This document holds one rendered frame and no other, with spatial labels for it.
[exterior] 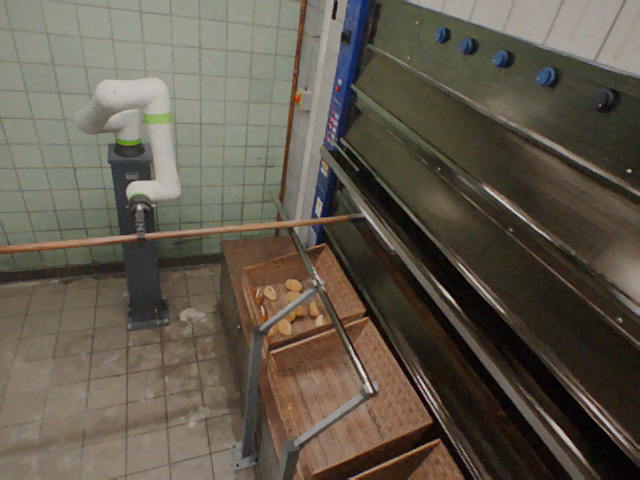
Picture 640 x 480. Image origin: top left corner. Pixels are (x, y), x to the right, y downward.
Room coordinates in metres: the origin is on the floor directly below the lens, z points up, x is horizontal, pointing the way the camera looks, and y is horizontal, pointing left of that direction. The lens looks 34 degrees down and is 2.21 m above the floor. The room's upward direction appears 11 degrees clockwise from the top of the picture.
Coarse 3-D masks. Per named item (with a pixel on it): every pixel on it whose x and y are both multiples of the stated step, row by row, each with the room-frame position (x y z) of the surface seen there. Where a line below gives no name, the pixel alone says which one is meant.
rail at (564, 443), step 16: (336, 160) 1.79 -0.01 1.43; (384, 224) 1.32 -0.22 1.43; (400, 240) 1.22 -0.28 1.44; (416, 256) 1.14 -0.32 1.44; (448, 304) 0.94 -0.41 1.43; (464, 320) 0.88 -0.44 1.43; (480, 336) 0.83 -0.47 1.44; (496, 352) 0.78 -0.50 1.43; (512, 384) 0.69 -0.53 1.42; (528, 400) 0.65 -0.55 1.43; (544, 416) 0.61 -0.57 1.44; (560, 432) 0.58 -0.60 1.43; (576, 464) 0.52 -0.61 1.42
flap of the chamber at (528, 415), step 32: (352, 192) 1.57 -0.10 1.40; (384, 192) 1.66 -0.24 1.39; (448, 288) 1.04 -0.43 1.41; (480, 320) 0.93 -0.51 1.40; (480, 352) 0.79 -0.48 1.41; (512, 352) 0.83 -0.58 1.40; (544, 384) 0.74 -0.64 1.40; (576, 416) 0.66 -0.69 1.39; (576, 448) 0.56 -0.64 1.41; (608, 448) 0.59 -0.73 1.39
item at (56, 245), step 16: (256, 224) 1.50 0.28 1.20; (272, 224) 1.52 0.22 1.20; (288, 224) 1.55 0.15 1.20; (304, 224) 1.58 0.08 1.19; (320, 224) 1.62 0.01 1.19; (80, 240) 1.19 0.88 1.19; (96, 240) 1.21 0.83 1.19; (112, 240) 1.23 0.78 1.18; (128, 240) 1.26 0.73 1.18; (144, 240) 1.28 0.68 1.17
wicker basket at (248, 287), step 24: (264, 264) 1.79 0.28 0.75; (288, 264) 1.86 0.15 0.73; (312, 264) 1.93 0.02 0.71; (336, 264) 1.79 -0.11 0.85; (264, 288) 1.78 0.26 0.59; (336, 312) 1.60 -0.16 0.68; (360, 312) 1.46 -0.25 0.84; (288, 336) 1.31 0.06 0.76; (312, 336) 1.36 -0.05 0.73; (264, 360) 1.28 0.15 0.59
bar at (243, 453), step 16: (272, 192) 1.85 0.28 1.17; (304, 256) 1.37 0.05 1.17; (320, 288) 1.20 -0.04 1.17; (272, 320) 1.16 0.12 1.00; (336, 320) 1.05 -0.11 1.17; (256, 336) 1.11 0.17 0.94; (256, 352) 1.12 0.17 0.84; (352, 352) 0.92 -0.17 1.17; (256, 368) 1.12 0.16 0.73; (256, 384) 1.12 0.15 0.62; (368, 384) 0.81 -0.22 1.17; (256, 400) 1.13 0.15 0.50; (352, 400) 0.79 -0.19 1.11; (336, 416) 0.75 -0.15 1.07; (320, 432) 0.73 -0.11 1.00; (240, 448) 1.16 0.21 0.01; (288, 448) 0.69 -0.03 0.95; (240, 464) 1.08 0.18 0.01; (256, 464) 1.09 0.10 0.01; (288, 464) 0.68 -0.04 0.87
